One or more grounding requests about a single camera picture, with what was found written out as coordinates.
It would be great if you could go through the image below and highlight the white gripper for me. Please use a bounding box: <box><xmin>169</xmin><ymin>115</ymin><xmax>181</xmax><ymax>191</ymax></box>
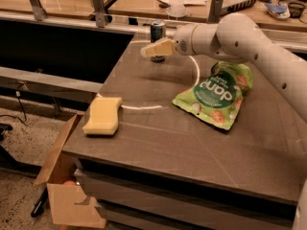
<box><xmin>140</xmin><ymin>24</ymin><xmax>198</xmax><ymax>58</ymax></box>

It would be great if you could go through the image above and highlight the redbull can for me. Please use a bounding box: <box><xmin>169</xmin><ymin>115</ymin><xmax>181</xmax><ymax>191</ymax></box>
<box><xmin>150</xmin><ymin>19</ymin><xmax>166</xmax><ymax>62</ymax></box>

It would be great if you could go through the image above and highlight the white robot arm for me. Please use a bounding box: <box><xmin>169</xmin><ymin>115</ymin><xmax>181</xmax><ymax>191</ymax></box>
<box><xmin>140</xmin><ymin>12</ymin><xmax>307</xmax><ymax>122</ymax></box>

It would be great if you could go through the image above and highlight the yellow sponge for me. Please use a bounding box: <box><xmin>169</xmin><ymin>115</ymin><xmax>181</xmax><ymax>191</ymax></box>
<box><xmin>83</xmin><ymin>96</ymin><xmax>123</xmax><ymax>135</ymax></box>

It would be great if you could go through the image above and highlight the grey power strip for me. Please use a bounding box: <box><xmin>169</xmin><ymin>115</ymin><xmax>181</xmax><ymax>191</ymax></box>
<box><xmin>221</xmin><ymin>0</ymin><xmax>257</xmax><ymax>15</ymax></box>

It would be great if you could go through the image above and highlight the green chip bag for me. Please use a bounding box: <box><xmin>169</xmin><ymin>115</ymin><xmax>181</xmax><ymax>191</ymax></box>
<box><xmin>172</xmin><ymin>61</ymin><xmax>253</xmax><ymax>130</ymax></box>

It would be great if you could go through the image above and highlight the blue white face mask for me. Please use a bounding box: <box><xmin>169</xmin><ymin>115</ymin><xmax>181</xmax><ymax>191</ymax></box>
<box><xmin>265</xmin><ymin>4</ymin><xmax>290</xmax><ymax>19</ymax></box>

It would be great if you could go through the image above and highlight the orange ball in box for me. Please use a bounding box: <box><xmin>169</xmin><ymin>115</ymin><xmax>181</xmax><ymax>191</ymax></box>
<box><xmin>62</xmin><ymin>180</ymin><xmax>77</xmax><ymax>186</ymax></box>

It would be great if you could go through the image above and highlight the cardboard box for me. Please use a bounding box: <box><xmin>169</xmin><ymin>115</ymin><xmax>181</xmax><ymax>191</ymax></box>
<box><xmin>34</xmin><ymin>115</ymin><xmax>106</xmax><ymax>230</ymax></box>

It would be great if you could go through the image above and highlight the metal bracket right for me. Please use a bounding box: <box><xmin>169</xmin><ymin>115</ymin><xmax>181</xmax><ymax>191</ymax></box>
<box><xmin>207</xmin><ymin>0</ymin><xmax>224</xmax><ymax>24</ymax></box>

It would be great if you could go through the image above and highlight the metal bracket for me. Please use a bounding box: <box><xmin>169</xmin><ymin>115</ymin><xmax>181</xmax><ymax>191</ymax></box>
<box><xmin>207</xmin><ymin>0</ymin><xmax>224</xmax><ymax>24</ymax></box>
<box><xmin>92</xmin><ymin>0</ymin><xmax>106</xmax><ymax>28</ymax></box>
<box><xmin>29</xmin><ymin>0</ymin><xmax>47</xmax><ymax>21</ymax></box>

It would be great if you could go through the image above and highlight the metal bracket middle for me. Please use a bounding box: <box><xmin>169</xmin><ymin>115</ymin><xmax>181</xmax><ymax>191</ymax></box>
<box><xmin>92</xmin><ymin>0</ymin><xmax>106</xmax><ymax>28</ymax></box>

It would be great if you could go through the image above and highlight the metal bracket left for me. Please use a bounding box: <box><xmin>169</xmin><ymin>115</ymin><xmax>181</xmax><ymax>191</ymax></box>
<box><xmin>29</xmin><ymin>0</ymin><xmax>47</xmax><ymax>21</ymax></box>

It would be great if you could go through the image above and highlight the black cable on floor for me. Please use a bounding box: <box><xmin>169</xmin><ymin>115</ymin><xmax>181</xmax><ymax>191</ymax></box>
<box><xmin>0</xmin><ymin>90</ymin><xmax>29</xmax><ymax>127</ymax></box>

